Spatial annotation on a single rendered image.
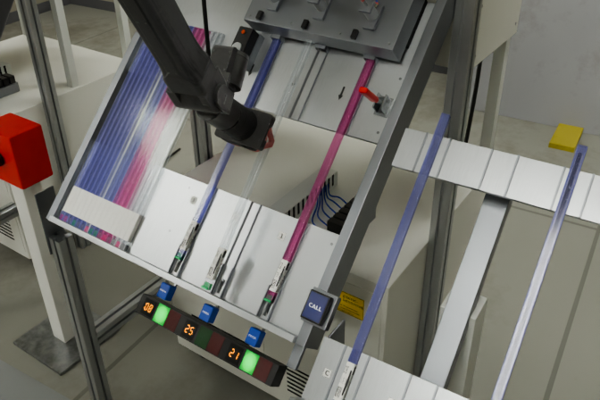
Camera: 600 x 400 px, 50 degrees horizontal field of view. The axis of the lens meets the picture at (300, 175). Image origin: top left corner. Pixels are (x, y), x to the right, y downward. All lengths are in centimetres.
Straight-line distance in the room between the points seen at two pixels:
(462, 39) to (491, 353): 118
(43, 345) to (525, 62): 264
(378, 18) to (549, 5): 239
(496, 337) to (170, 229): 127
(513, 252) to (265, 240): 156
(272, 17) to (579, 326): 153
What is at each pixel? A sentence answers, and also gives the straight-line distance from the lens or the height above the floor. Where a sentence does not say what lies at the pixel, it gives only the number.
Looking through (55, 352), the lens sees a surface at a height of 1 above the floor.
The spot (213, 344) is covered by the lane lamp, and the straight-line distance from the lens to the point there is 124.
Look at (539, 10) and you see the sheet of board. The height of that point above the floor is 57.
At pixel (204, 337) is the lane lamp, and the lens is 125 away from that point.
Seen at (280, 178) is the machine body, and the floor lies 62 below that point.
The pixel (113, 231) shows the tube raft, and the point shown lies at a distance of 140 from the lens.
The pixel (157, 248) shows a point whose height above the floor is 74.
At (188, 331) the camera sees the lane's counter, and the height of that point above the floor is 65.
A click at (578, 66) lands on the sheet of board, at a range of 356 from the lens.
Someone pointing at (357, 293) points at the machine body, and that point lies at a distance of 145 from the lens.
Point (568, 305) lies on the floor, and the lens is 243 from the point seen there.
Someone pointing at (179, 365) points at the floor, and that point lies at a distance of 212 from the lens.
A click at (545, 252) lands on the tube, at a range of 100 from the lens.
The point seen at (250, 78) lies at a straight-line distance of 135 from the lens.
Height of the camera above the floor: 153
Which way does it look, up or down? 31 degrees down
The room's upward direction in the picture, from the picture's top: 1 degrees counter-clockwise
